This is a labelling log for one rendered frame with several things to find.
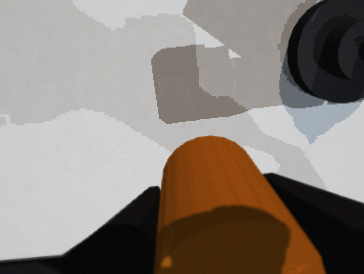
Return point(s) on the orange cylinder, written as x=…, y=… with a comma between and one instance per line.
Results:
x=219, y=215

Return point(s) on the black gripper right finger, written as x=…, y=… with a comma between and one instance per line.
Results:
x=334, y=224

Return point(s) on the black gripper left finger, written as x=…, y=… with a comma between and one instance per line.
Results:
x=125, y=244

